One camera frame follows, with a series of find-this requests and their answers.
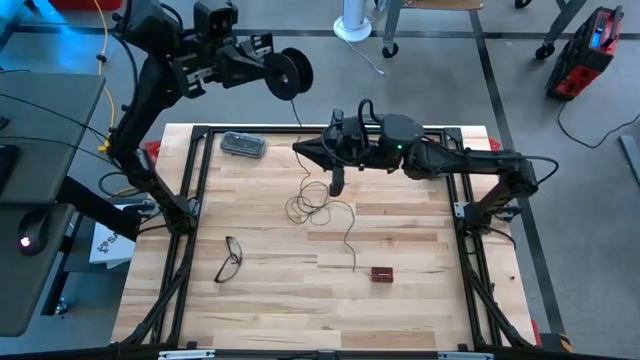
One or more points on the white pole with round base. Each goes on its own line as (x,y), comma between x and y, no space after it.
(353,27)

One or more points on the wooden workbench on casters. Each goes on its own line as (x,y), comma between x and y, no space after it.
(391,25)

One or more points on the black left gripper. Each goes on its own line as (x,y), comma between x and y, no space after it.
(197,70)

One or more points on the grey metal bar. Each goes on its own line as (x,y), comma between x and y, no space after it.
(631,157)

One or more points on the white printed box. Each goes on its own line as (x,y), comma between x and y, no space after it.
(107,247)

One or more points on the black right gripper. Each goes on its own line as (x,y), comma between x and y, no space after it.
(355,145)

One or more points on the red bit holder block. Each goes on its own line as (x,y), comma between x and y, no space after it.
(382,274)

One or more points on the black aluminium table frame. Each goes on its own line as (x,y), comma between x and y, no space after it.
(250,129)

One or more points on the silver metal bracket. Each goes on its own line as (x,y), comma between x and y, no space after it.
(186,355)
(465,356)

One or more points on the metal desk caster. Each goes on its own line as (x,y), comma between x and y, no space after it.
(62,306)

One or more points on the black computer mouse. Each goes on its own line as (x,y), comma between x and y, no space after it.
(32,232)

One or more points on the red plastic bin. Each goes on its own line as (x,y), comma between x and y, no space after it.
(85,4)

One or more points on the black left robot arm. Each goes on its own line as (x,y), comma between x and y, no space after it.
(145,100)

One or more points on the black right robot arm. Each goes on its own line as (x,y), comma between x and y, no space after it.
(475,162)

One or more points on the grey desk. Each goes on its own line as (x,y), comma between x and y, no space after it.
(40,150)

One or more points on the red table clamp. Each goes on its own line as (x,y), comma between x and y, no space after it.
(495,145)
(154,147)

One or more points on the red and black tool case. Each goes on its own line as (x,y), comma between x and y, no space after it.
(582,55)

